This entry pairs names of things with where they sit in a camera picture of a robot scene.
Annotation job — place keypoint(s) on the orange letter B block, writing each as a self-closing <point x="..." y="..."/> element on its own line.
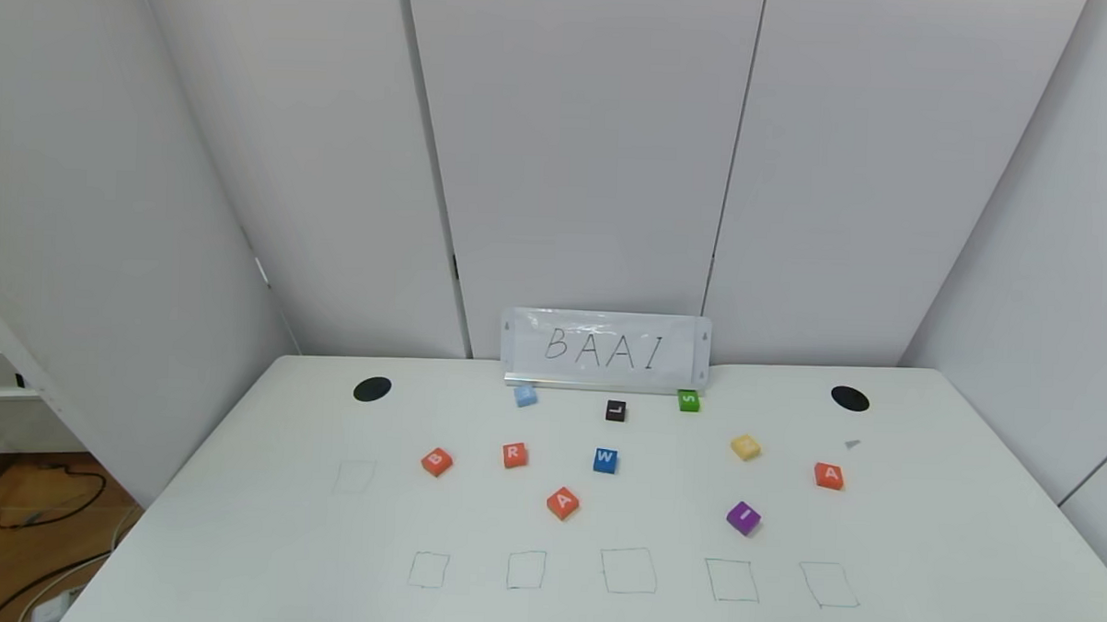
<point x="437" y="462"/>

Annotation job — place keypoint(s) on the orange letter A block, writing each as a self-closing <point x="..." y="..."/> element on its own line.
<point x="562" y="503"/>
<point x="829" y="475"/>

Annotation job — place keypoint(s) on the white BAAI sign board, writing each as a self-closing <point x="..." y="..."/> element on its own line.
<point x="607" y="350"/>

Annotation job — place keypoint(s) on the light blue letter block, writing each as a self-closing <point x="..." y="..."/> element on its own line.
<point x="526" y="396"/>

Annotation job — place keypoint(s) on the black letter L block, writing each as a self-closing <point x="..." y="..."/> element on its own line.
<point x="615" y="411"/>

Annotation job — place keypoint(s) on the orange letter R block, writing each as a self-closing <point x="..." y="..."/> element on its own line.
<point x="514" y="455"/>

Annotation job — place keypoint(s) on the blue letter W block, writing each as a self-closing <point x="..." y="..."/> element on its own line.
<point x="605" y="460"/>

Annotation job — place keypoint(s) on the green letter S block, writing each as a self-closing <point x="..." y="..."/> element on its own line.
<point x="688" y="400"/>

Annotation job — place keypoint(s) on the black round table grommet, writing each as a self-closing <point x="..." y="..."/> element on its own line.
<point x="850" y="399"/>
<point x="372" y="389"/>

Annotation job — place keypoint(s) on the yellow letter Z block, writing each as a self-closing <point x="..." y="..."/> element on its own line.
<point x="746" y="447"/>

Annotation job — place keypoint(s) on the purple letter I block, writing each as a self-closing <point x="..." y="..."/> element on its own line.
<point x="743" y="517"/>

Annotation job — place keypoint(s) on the white metal shelf rack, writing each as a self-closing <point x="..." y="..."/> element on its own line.
<point x="0" y="338"/>

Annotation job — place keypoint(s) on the white power strip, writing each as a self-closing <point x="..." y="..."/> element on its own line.
<point x="53" y="608"/>

